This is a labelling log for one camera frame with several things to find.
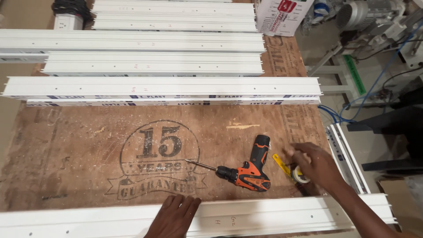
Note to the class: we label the yellow measuring tape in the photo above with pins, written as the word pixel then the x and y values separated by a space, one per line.
pixel 300 177

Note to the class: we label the long white plastic profile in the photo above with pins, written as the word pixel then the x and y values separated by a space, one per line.
pixel 198 87
pixel 132 39
pixel 264 215

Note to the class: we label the person's left hand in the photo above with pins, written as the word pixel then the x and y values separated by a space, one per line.
pixel 173 218

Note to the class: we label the person's right fingers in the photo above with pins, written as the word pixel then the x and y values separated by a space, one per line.
pixel 295 152

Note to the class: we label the small white box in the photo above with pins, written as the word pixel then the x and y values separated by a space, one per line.
pixel 67 22

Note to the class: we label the green label strip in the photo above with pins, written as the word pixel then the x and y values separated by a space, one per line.
pixel 355 76

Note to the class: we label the black stand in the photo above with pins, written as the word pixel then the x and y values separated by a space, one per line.
pixel 396 132

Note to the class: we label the person's right hand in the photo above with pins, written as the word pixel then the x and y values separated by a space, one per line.
pixel 317 165

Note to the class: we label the white red cardboard box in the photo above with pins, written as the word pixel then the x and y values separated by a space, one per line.
pixel 281 19

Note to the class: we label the white profile with blue print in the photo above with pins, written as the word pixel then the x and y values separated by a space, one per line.
pixel 165 102
pixel 338 158

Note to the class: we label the grey workshop machine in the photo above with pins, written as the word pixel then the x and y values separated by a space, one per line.
pixel 370 19

